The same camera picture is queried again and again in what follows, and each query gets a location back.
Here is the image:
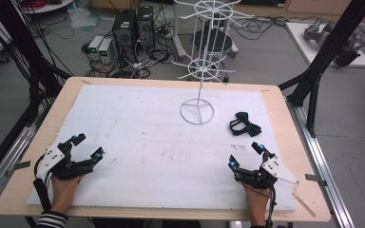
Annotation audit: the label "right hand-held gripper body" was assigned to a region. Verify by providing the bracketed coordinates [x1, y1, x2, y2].
[235, 151, 300, 191]

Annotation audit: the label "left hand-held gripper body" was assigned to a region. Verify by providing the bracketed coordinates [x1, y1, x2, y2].
[35, 142, 95, 181]

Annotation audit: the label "black bow tie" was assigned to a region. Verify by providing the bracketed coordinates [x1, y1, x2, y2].
[229, 111, 263, 138]

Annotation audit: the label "white wire display rack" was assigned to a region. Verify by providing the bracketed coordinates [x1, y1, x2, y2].
[170, 0, 257, 126]

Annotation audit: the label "person's left hand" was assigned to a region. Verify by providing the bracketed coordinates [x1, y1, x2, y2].
[49, 175, 84, 215]

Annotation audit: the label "person's right hand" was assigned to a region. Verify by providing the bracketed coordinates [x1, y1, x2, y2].
[242, 184, 272, 228]

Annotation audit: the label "grey metal clip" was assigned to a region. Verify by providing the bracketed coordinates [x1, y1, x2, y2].
[4, 160, 32, 178]
[304, 173, 328, 188]

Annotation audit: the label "thin wooden stick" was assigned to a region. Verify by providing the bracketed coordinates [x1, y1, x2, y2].
[291, 191, 317, 219]

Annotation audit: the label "white foam mat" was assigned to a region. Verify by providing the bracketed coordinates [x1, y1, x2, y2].
[26, 84, 298, 214]

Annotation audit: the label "white bench power supply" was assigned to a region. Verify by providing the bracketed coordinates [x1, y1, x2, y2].
[87, 34, 105, 62]
[97, 38, 115, 65]

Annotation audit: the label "black round stool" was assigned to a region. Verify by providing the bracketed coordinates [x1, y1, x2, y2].
[192, 28, 240, 59]

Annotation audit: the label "white board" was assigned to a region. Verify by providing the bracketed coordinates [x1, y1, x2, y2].
[284, 21, 365, 69]

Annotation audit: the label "black computer tower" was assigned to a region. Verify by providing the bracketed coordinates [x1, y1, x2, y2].
[135, 5, 157, 52]
[111, 9, 138, 64]

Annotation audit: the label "clear plastic bag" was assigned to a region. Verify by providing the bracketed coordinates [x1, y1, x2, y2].
[67, 5, 103, 30]

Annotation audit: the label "black device on board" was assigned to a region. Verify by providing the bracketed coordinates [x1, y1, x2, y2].
[333, 48, 361, 67]

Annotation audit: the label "white round table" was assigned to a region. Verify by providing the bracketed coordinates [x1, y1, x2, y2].
[21, 0, 76, 15]

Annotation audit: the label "small grey robot part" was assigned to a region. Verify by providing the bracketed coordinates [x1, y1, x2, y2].
[347, 32, 365, 53]

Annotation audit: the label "thick black gripper cable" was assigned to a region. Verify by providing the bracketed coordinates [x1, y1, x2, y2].
[32, 154, 53, 213]

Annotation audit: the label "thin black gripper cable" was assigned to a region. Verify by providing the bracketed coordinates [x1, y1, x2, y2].
[238, 180, 279, 228]

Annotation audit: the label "aluminium rail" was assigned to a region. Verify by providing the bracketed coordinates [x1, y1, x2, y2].
[0, 105, 52, 212]
[285, 96, 356, 228]

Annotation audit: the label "tangle of floor cables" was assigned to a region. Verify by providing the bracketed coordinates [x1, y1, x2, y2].
[81, 18, 184, 80]

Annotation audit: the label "black frame post with cables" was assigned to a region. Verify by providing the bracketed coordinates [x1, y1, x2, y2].
[0, 0, 74, 189]

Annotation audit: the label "black floor cables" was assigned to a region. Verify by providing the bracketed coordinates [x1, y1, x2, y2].
[229, 14, 365, 56]

